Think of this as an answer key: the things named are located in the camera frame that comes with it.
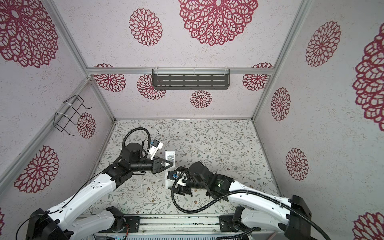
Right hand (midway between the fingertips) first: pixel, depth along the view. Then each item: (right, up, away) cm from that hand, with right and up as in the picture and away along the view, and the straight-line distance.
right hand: (171, 176), depth 68 cm
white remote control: (-1, +9, +2) cm, 9 cm away
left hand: (0, +4, +3) cm, 5 cm away
